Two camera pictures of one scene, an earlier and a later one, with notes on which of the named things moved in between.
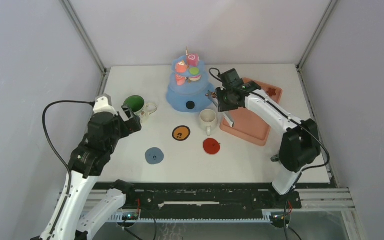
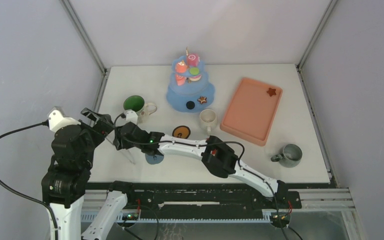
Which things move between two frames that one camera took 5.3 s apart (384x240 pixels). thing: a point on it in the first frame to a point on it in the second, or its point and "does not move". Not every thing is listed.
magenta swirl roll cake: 192,59 does not move
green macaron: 194,71 does not move
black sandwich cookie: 190,105 does not move
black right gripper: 223,106 to 118,141
